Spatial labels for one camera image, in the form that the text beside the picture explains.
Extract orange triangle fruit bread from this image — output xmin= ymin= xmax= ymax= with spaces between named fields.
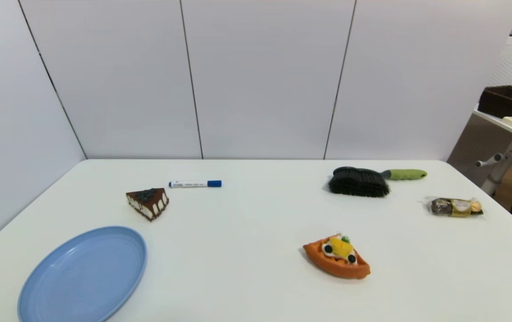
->
xmin=303 ymin=233 xmax=371 ymax=280

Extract white marker blue cap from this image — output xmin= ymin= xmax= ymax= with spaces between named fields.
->
xmin=169 ymin=180 xmax=222 ymax=188

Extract chocolate cake slice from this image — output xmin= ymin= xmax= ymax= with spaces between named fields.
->
xmin=126 ymin=188 xmax=169 ymax=221

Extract wrapped gold chocolates pack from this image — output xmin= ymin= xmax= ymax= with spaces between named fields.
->
xmin=423 ymin=196 xmax=485 ymax=219

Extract blue round plate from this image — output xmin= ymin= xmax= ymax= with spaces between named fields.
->
xmin=17 ymin=226 xmax=148 ymax=322

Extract dark woven basket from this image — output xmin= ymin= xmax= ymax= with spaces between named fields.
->
xmin=478 ymin=85 xmax=512 ymax=119

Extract black brush green handle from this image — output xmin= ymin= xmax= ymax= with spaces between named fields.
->
xmin=328 ymin=166 xmax=428 ymax=198

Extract white desk crank handle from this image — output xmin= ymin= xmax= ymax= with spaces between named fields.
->
xmin=476 ymin=153 xmax=507 ymax=168

